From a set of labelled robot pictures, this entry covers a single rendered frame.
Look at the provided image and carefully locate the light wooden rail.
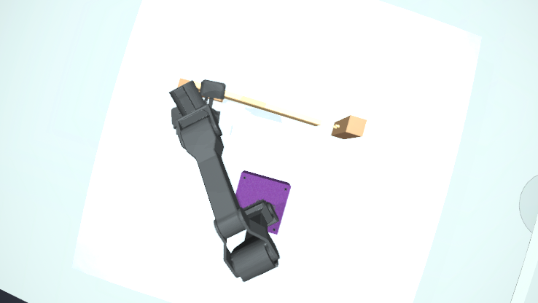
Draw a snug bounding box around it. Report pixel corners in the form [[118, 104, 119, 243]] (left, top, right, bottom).
[[225, 91, 321, 126]]

